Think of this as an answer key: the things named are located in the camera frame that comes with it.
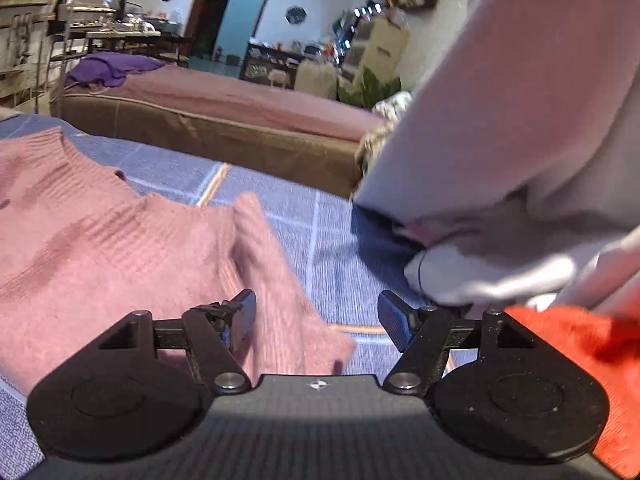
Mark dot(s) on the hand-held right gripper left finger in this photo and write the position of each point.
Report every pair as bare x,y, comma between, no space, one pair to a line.
245,316

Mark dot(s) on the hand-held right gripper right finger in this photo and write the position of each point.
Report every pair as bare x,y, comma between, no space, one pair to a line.
392,317

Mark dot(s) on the mauve knit cardigan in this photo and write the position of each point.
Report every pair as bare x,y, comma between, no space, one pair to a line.
125,260

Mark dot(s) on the blue checked blanket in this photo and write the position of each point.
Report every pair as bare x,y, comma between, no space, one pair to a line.
310,230

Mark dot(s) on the floral print quilt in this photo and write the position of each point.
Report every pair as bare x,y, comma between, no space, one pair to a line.
382,120

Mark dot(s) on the orange knit sweater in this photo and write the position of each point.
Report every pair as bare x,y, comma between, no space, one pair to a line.
600,355

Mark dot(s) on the brown bed with mauve sheet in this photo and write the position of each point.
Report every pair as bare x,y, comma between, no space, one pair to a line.
225,105

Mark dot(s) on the pale lavender cloth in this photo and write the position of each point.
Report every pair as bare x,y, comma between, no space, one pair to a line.
515,125

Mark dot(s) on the green potted plant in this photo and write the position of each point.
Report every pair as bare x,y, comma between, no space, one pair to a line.
370,87

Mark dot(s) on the white stool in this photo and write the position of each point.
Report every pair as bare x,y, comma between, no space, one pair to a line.
279,79

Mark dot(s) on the beige cushion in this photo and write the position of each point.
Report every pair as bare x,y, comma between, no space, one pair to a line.
316,79

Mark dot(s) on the dark sideboard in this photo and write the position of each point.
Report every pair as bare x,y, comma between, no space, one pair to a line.
270,60

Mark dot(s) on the cream cabinet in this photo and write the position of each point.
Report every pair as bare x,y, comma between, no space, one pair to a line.
382,45

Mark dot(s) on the purple cloth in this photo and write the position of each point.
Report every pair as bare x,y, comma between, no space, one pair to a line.
105,69

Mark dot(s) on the dark framed door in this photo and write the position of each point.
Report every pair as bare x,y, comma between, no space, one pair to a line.
227,20

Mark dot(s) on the cluttered table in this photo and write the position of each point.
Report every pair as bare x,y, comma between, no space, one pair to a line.
135,35

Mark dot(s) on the metal shelving rack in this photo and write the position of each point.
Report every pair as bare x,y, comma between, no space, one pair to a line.
35,25

